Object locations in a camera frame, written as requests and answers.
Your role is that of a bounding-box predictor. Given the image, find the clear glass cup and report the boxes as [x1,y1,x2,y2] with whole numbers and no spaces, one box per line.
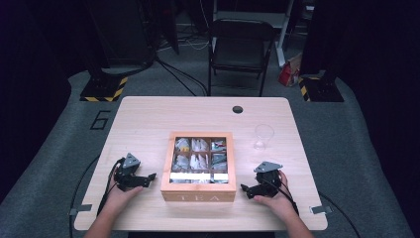
[253,123,275,152]

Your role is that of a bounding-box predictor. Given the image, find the right hand-held gripper cable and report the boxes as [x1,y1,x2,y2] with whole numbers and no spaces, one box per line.
[270,178,362,238]

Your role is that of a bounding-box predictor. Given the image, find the black folding chair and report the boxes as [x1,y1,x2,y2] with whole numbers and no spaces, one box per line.
[207,18,277,97]

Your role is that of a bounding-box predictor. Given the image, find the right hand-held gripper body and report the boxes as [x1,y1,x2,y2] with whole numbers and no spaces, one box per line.
[253,161,284,198]

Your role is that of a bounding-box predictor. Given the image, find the left hand-held gripper cable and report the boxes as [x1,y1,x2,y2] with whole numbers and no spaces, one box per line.
[68,157,126,238]

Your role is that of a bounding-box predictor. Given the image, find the red and white bag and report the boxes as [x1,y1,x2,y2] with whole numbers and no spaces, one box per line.
[277,53,303,88]

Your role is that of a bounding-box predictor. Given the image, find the grey tape strip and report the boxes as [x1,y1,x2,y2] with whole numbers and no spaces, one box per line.
[308,204,334,215]
[68,203,94,217]

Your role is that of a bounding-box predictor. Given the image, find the person's right hand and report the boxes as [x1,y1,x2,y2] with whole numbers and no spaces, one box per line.
[253,170,298,221]

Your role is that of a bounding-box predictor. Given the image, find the person's left hand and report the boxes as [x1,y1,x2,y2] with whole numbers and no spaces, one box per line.
[105,179,145,213]

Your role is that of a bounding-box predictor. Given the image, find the wooden tea box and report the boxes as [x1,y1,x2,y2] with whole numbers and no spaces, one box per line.
[160,131,238,203]

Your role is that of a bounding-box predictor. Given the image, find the black stand with striped base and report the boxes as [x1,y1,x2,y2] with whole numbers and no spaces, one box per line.
[297,70,345,103]
[79,0,129,103]

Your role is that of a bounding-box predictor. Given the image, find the hand-held gripper cable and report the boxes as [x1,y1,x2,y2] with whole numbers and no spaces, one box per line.
[270,178,362,238]
[68,157,126,238]

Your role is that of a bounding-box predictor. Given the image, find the black floor cables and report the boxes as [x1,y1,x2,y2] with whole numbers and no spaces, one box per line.
[154,54,210,97]

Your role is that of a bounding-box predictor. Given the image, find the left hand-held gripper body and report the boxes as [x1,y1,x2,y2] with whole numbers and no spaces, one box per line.
[113,152,142,192]

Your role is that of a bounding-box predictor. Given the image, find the white desk leg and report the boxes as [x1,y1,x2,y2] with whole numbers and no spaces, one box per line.
[274,0,295,67]

